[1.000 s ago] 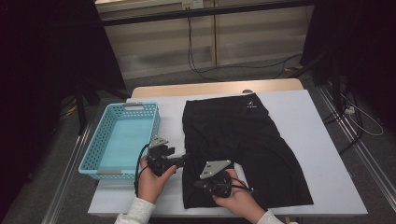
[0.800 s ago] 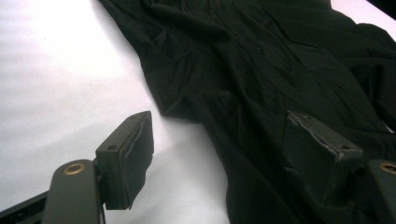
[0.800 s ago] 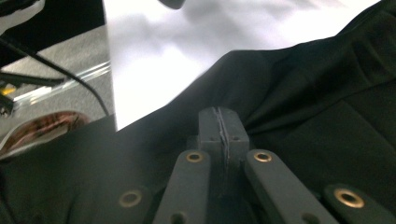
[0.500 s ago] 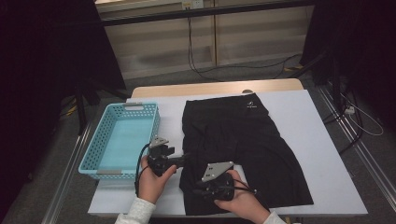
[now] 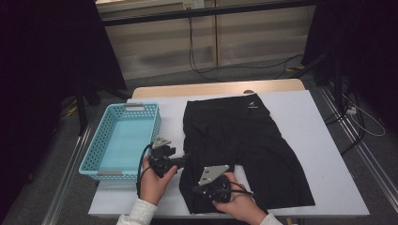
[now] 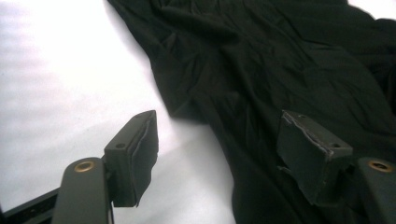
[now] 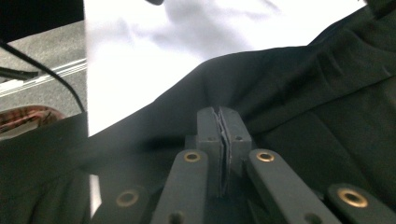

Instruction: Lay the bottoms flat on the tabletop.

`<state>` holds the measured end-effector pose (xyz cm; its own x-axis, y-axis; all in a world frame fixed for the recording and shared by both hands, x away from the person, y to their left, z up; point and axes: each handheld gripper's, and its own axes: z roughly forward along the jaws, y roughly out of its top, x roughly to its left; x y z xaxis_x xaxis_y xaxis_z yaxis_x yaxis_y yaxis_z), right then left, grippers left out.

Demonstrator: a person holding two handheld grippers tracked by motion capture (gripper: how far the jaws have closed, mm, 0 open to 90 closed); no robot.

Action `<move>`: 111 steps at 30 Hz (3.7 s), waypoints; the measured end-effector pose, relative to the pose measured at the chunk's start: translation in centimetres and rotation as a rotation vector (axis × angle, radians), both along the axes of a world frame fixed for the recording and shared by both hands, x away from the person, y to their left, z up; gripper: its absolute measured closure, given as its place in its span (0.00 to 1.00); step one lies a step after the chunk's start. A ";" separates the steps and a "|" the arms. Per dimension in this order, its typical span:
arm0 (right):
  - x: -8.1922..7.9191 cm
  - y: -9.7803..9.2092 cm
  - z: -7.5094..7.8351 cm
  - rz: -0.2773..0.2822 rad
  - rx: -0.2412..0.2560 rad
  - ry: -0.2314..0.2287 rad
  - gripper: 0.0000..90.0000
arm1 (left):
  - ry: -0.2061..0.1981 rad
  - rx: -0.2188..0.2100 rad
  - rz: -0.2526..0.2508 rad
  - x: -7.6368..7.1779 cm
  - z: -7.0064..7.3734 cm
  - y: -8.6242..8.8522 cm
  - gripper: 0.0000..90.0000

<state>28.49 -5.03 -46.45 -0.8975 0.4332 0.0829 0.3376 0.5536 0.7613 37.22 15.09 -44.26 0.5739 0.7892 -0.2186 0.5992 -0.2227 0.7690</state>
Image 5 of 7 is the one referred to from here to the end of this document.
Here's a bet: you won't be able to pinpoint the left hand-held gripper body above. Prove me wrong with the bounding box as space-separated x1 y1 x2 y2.
147 136 180 178

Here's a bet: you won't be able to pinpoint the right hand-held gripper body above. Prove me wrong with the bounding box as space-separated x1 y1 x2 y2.
197 164 233 203

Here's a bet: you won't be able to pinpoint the light blue perforated plastic basket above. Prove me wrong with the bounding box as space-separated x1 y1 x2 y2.
78 102 162 182

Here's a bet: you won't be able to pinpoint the black shorts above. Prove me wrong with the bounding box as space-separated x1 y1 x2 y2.
178 93 316 215

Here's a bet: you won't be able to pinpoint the person's left hand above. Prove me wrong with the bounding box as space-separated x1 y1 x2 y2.
139 156 178 205

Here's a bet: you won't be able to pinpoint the person's right hand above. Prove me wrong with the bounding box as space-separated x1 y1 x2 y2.
212 172 268 225

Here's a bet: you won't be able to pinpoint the wooden table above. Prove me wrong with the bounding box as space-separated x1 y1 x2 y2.
131 78 306 99

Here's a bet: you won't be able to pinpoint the black metal stand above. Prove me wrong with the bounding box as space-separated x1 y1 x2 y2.
74 79 132 137
289 50 345 104

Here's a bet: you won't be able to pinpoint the beige wooden cabinet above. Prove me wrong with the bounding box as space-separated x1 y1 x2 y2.
95 0 317 81

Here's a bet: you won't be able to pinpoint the black horizontal bar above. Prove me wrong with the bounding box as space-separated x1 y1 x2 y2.
100 0 317 27

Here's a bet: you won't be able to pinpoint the black curtain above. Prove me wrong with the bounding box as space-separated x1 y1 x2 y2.
0 0 128 219
301 0 398 132

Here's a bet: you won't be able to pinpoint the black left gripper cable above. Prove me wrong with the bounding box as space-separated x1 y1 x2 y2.
136 143 154 199

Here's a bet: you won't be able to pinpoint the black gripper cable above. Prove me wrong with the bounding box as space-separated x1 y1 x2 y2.
136 143 154 199
215 180 255 198

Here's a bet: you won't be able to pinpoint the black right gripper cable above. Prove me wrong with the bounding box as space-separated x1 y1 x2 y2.
215 180 255 198

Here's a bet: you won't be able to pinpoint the aluminium floor rail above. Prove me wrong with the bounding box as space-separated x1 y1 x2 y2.
317 83 398 205
40 125 93 225

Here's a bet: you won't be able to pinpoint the black floor cable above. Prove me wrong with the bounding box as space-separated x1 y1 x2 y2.
323 90 367 157
193 53 304 80

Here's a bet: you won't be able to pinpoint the black power cable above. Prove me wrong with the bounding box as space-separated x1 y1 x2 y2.
187 8 226 83

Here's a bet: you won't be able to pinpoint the white wall socket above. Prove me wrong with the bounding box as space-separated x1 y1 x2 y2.
182 0 206 10

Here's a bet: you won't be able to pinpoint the thin white cable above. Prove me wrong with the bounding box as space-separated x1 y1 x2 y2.
342 92 387 138

